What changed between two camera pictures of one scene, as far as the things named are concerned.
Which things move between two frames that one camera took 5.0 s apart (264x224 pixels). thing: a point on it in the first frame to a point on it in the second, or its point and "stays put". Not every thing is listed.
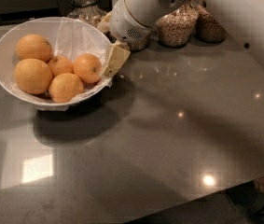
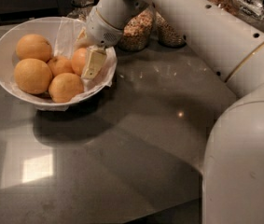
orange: [65, 87] stays put
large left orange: [33, 76] stays put
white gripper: [122, 23] to [101, 32]
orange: [33, 46] stays put
